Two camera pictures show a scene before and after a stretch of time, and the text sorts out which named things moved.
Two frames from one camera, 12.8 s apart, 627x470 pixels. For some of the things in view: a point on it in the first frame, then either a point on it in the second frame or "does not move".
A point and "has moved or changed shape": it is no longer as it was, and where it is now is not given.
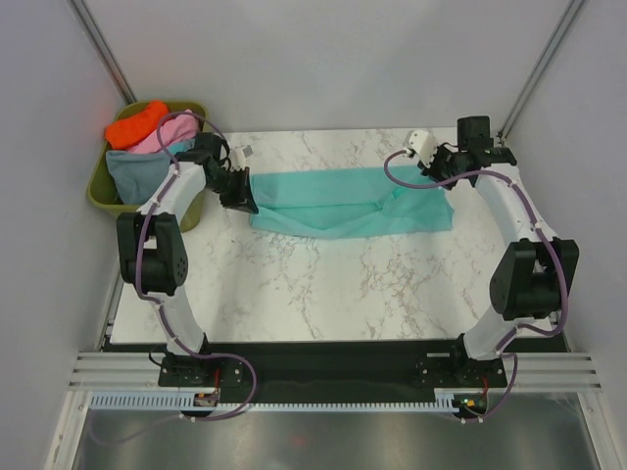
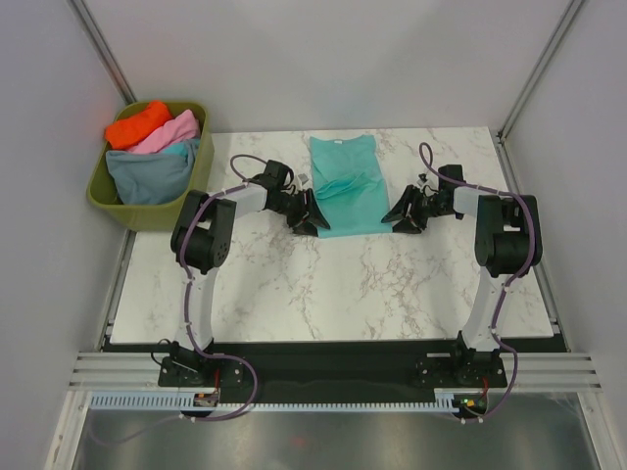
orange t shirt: x=126 y=133 does not move
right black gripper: x=431 y=171 -> x=411 y=195
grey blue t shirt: x=136 y=175 does not move
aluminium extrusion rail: x=120 y=371 does not move
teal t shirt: x=346 y=204 has moved or changed shape
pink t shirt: x=177 y=128 does not move
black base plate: x=331 y=371 does not move
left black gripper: x=247 y=204 -> x=310 y=211
